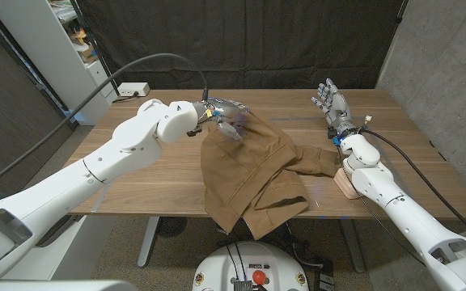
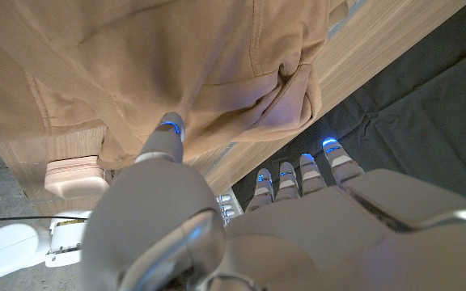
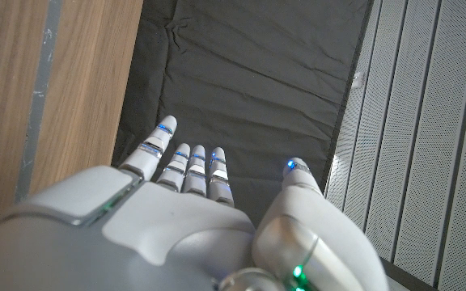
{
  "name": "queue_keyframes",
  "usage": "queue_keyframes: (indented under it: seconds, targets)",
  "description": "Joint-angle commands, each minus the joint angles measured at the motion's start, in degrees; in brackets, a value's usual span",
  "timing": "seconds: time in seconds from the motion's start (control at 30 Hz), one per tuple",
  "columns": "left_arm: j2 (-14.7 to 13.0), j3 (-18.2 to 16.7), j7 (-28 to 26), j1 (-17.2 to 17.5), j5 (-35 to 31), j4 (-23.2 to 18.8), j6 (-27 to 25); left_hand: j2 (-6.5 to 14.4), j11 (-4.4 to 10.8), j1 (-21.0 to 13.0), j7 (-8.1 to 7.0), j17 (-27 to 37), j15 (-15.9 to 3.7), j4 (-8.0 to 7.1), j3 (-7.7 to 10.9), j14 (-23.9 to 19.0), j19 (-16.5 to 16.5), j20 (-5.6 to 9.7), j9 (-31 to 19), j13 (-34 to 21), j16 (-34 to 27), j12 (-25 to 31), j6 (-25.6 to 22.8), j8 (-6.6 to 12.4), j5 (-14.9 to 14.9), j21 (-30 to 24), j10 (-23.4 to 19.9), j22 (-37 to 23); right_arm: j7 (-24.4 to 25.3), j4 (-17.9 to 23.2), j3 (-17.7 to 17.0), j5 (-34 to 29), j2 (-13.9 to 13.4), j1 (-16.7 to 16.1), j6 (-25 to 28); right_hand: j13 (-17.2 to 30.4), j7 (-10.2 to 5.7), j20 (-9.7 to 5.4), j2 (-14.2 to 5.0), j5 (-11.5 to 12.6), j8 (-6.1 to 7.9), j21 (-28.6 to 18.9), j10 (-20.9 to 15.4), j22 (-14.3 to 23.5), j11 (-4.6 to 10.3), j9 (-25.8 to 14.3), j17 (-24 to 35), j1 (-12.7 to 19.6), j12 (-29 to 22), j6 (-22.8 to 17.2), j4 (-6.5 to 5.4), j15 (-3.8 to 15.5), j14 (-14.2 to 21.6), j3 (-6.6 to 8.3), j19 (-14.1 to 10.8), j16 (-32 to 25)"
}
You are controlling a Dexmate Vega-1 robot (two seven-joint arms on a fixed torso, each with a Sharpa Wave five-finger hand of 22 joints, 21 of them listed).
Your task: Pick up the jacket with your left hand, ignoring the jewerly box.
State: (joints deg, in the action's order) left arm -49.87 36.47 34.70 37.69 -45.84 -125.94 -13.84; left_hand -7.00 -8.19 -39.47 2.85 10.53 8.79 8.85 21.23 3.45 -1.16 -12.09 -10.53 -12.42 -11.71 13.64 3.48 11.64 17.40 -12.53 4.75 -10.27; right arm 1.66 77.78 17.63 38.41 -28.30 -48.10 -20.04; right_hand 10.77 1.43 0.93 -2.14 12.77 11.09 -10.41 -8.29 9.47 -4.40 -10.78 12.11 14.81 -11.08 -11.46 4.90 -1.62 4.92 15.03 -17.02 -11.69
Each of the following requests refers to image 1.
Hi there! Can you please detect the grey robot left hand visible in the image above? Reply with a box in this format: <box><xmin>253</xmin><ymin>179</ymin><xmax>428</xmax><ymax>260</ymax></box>
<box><xmin>192</xmin><ymin>96</ymin><xmax>251</xmax><ymax>142</ymax></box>

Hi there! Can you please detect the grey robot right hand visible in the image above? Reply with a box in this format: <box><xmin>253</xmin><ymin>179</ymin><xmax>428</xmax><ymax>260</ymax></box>
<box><xmin>311</xmin><ymin>78</ymin><xmax>358</xmax><ymax>141</ymax></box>

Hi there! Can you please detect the brown jacket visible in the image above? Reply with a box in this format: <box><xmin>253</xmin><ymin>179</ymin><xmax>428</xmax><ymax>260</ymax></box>
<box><xmin>199</xmin><ymin>108</ymin><xmax>341</xmax><ymax>240</ymax></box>

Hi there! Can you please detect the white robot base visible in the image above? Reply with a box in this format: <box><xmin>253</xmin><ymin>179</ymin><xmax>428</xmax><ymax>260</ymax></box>
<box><xmin>192</xmin><ymin>241</ymin><xmax>310</xmax><ymax>291</ymax></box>

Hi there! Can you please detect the cardboard box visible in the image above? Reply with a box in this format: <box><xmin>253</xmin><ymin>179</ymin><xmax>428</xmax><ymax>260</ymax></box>
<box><xmin>79</xmin><ymin>44</ymin><xmax>99</xmax><ymax>64</ymax></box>

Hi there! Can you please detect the wooden block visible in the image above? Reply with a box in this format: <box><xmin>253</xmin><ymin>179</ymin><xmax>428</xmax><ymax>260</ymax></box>
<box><xmin>333</xmin><ymin>167</ymin><xmax>359</xmax><ymax>200</ymax></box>

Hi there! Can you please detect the black backdrop curtain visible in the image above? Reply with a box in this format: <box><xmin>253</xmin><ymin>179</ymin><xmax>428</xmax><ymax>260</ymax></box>
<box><xmin>74</xmin><ymin>0</ymin><xmax>406</xmax><ymax>91</ymax></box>

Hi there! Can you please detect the white power strip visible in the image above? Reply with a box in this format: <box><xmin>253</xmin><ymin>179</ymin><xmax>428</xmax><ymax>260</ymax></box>
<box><xmin>117</xmin><ymin>82</ymin><xmax>151</xmax><ymax>98</ymax></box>

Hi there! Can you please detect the black backdrop stand pole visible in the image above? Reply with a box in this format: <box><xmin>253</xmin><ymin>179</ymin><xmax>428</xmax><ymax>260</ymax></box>
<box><xmin>69</xmin><ymin>0</ymin><xmax>120</xmax><ymax>96</ymax></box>
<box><xmin>394</xmin><ymin>0</ymin><xmax>410</xmax><ymax>25</ymax></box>

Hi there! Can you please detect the black round floor fan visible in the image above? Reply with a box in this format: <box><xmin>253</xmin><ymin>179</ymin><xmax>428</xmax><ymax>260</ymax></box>
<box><xmin>155</xmin><ymin>217</ymin><xmax>189</xmax><ymax>238</ymax></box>

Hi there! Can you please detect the grey table leg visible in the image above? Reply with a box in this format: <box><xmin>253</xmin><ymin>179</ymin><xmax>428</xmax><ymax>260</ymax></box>
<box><xmin>340</xmin><ymin>219</ymin><xmax>366</xmax><ymax>274</ymax></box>
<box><xmin>137</xmin><ymin>217</ymin><xmax>160</xmax><ymax>268</ymax></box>

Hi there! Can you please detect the yellow shelf item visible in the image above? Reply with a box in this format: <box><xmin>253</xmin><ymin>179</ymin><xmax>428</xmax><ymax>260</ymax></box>
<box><xmin>70</xmin><ymin>27</ymin><xmax>88</xmax><ymax>45</ymax></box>

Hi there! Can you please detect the black power adapter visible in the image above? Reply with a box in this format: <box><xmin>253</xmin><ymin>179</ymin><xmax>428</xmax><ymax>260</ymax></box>
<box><xmin>313</xmin><ymin>258</ymin><xmax>336</xmax><ymax>291</ymax></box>

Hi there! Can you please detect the white shelf cabinet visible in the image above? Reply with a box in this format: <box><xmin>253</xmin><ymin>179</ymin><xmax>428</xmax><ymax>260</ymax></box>
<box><xmin>0</xmin><ymin>0</ymin><xmax>119</xmax><ymax>126</ymax></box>

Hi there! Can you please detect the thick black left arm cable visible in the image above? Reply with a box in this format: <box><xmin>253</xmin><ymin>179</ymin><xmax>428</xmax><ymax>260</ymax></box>
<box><xmin>0</xmin><ymin>52</ymin><xmax>210</xmax><ymax>195</ymax></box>

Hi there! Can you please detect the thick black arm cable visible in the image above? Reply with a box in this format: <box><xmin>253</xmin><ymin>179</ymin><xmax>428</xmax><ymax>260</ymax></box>
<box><xmin>358</xmin><ymin>128</ymin><xmax>466</xmax><ymax>247</ymax></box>
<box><xmin>0</xmin><ymin>52</ymin><xmax>210</xmax><ymax>195</ymax></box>

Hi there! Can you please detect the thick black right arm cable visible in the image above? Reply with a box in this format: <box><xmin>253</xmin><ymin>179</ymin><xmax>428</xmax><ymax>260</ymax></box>
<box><xmin>358</xmin><ymin>128</ymin><xmax>466</xmax><ymax>247</ymax></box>

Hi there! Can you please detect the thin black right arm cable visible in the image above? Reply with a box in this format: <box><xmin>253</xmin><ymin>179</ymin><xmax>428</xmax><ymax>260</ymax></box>
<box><xmin>337</xmin><ymin>149</ymin><xmax>426</xmax><ymax>268</ymax></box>

